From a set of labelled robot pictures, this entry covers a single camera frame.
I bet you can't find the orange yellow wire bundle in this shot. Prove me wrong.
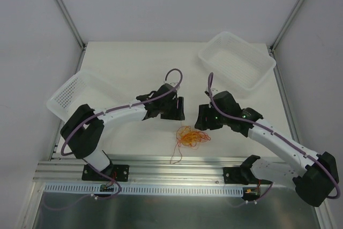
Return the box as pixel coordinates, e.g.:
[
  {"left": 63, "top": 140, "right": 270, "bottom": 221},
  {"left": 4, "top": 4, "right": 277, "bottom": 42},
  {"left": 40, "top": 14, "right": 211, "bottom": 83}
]
[{"left": 169, "top": 125, "right": 212, "bottom": 165}]

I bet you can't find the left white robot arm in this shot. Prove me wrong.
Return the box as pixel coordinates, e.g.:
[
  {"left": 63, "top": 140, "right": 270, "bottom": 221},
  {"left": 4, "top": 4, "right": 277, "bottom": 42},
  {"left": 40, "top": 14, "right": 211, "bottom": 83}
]
[{"left": 60, "top": 83, "right": 185, "bottom": 180}]

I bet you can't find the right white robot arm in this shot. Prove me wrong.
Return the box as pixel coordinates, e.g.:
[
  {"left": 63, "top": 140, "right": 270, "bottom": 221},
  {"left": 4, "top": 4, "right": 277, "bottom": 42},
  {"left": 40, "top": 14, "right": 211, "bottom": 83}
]
[{"left": 195, "top": 91, "right": 341, "bottom": 207}]

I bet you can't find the right white plastic basket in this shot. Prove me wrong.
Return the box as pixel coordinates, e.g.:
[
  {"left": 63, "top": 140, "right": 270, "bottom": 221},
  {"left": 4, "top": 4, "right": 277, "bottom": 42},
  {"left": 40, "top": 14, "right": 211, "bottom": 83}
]
[{"left": 198, "top": 32, "right": 276, "bottom": 95}]

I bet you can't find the white plastic basket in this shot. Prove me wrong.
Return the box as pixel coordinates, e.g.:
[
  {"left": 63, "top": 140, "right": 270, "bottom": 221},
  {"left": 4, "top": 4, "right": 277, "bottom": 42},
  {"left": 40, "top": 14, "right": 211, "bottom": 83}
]
[
  {"left": 47, "top": 70, "right": 128, "bottom": 122},
  {"left": 198, "top": 32, "right": 276, "bottom": 95}
]

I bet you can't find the left white plastic basket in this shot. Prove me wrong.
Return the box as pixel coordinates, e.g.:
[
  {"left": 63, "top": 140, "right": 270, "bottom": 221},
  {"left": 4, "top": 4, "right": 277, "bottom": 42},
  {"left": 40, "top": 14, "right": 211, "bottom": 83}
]
[{"left": 47, "top": 70, "right": 128, "bottom": 122}]

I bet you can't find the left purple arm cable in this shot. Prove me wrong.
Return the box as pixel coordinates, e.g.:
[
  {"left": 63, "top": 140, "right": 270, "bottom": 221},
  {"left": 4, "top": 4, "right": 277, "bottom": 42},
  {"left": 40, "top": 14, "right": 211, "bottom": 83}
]
[{"left": 60, "top": 68, "right": 184, "bottom": 157}]

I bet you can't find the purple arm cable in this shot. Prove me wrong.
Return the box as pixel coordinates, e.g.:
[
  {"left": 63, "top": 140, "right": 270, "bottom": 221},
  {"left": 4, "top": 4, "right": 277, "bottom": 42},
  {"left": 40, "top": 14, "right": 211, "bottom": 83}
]
[
  {"left": 208, "top": 72, "right": 339, "bottom": 200},
  {"left": 60, "top": 68, "right": 184, "bottom": 157}
]

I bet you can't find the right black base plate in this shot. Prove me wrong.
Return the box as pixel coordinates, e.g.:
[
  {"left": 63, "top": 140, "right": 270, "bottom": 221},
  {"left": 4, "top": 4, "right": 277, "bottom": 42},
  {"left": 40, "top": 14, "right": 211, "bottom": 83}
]
[{"left": 222, "top": 167, "right": 271, "bottom": 185}]

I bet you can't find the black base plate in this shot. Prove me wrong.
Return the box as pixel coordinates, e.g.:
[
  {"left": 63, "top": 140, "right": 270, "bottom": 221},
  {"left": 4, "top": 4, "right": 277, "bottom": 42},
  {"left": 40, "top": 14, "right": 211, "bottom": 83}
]
[
  {"left": 222, "top": 167, "right": 271, "bottom": 185},
  {"left": 81, "top": 164, "right": 130, "bottom": 182}
]

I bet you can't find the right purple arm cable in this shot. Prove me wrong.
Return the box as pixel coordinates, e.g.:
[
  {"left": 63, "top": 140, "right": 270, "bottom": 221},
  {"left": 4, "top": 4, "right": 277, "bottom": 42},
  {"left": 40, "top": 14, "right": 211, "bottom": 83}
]
[{"left": 208, "top": 72, "right": 339, "bottom": 200}]

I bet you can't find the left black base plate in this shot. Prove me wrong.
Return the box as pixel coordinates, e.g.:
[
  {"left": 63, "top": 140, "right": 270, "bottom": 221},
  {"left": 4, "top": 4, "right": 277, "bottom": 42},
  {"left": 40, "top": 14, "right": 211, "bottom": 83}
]
[{"left": 81, "top": 164, "right": 130, "bottom": 182}]

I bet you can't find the left aluminium frame post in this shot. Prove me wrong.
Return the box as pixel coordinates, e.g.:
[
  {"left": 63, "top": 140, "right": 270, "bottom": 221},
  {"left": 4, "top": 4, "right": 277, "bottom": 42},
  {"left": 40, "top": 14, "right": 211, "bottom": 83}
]
[{"left": 40, "top": 0, "right": 86, "bottom": 50}]

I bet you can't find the aluminium frame post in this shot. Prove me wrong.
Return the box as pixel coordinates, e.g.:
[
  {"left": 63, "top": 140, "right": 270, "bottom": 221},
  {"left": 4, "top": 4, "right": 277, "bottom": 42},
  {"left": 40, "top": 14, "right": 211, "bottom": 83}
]
[
  {"left": 269, "top": 0, "right": 324, "bottom": 53},
  {"left": 40, "top": 0, "right": 86, "bottom": 50}
]

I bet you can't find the white slotted cable duct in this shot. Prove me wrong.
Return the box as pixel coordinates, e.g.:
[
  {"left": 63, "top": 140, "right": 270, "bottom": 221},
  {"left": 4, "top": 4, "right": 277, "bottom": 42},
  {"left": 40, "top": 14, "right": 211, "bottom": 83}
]
[{"left": 44, "top": 182, "right": 243, "bottom": 197}]

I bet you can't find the aluminium mounting rail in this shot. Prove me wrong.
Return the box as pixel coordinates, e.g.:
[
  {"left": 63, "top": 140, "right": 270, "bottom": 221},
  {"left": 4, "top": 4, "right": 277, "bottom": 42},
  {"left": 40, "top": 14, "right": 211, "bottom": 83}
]
[{"left": 33, "top": 154, "right": 295, "bottom": 184}]

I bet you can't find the right aluminium frame post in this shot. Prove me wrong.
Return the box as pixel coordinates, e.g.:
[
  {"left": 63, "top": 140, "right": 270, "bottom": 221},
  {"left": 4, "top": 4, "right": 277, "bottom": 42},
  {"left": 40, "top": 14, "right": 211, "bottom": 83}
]
[{"left": 269, "top": 0, "right": 324, "bottom": 53}]

